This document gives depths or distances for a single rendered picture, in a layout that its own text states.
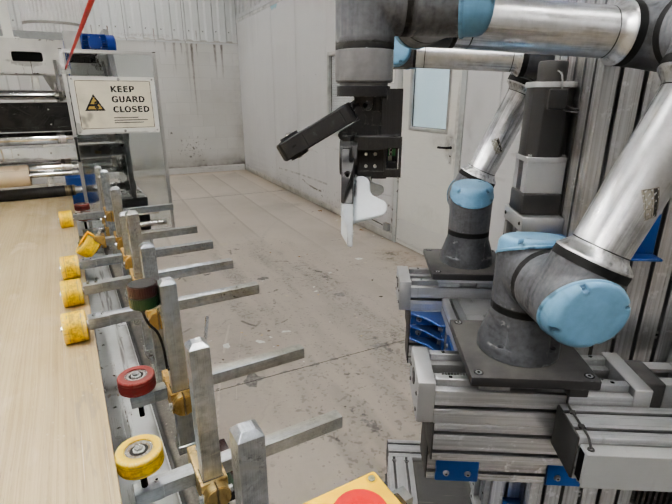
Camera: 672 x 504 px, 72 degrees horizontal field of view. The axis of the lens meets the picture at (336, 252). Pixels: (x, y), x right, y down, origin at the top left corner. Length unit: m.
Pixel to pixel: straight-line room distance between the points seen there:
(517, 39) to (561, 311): 0.41
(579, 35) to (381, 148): 0.37
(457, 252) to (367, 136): 0.78
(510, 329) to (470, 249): 0.48
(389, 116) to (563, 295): 0.35
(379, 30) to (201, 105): 9.26
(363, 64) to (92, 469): 0.78
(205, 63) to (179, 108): 0.99
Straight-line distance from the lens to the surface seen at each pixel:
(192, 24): 9.90
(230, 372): 1.22
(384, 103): 0.63
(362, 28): 0.61
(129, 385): 1.14
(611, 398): 1.03
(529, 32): 0.81
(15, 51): 3.58
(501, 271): 0.89
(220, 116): 9.91
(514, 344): 0.91
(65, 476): 0.97
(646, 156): 0.77
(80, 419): 1.09
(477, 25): 0.66
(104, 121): 3.24
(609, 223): 0.76
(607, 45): 0.87
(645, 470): 0.98
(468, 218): 1.33
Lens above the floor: 1.51
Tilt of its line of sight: 19 degrees down
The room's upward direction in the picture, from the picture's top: straight up
